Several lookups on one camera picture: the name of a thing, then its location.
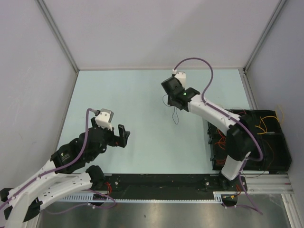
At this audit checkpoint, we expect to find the dark blue cable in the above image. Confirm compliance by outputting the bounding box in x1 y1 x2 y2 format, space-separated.
162 94 180 125

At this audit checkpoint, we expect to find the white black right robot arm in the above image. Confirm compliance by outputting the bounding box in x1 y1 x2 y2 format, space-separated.
161 76 263 190

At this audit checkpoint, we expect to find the aluminium frame rail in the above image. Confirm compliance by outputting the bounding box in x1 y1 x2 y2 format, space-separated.
35 0 79 75

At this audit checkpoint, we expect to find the white slotted cable duct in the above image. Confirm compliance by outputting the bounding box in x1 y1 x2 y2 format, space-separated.
57 191 226 204

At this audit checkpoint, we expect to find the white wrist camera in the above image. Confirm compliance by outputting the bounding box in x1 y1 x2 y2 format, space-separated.
172 69 186 88
95 109 114 131

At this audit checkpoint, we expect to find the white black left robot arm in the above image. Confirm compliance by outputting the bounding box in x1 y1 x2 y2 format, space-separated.
0 117 131 228

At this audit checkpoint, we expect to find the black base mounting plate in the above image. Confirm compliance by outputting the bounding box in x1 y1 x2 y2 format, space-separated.
93 174 247 201

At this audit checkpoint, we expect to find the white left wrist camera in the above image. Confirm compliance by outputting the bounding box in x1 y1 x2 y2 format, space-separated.
95 109 114 131

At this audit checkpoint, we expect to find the black compartment organizer tray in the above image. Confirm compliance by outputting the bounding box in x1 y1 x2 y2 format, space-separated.
207 109 292 173

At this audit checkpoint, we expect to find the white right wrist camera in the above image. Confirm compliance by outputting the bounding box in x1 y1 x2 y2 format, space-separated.
172 69 186 88

